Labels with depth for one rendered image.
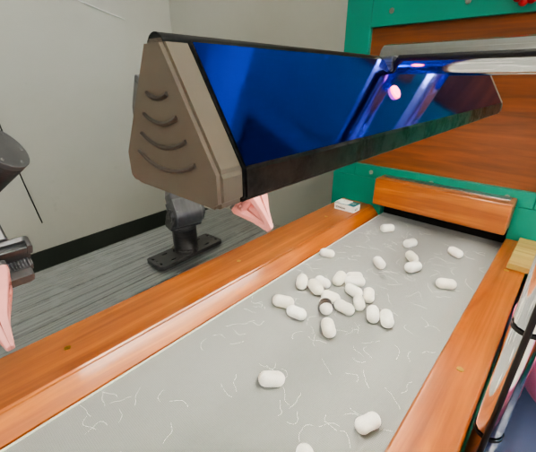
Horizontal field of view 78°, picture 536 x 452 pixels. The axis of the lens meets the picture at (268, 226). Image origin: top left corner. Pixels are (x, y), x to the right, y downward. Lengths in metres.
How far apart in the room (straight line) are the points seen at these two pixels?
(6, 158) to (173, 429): 0.34
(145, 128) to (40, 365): 0.40
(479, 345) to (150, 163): 0.48
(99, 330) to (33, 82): 1.94
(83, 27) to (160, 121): 2.34
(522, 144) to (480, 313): 0.41
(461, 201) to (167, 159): 0.75
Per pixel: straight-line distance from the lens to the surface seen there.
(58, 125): 2.40
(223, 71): 0.17
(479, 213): 0.86
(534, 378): 0.62
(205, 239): 0.96
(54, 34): 2.43
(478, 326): 0.59
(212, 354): 0.51
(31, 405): 0.50
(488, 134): 0.90
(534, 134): 0.89
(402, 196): 0.89
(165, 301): 0.57
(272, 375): 0.45
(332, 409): 0.45
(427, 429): 0.43
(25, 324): 0.80
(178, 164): 0.16
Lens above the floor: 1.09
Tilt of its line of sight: 24 degrees down
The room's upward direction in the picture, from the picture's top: straight up
